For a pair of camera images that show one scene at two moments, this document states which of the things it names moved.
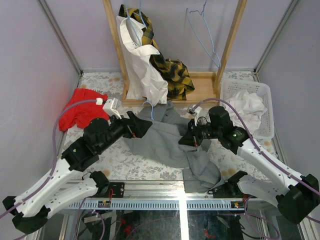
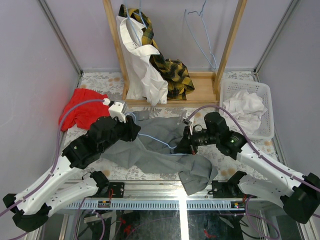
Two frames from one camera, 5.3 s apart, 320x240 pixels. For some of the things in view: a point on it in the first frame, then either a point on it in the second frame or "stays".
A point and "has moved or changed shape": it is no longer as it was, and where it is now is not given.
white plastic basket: x=229 y=88 stays
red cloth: x=84 y=106 stays
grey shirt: x=162 y=144 has moved or changed shape
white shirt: x=250 y=107 stays
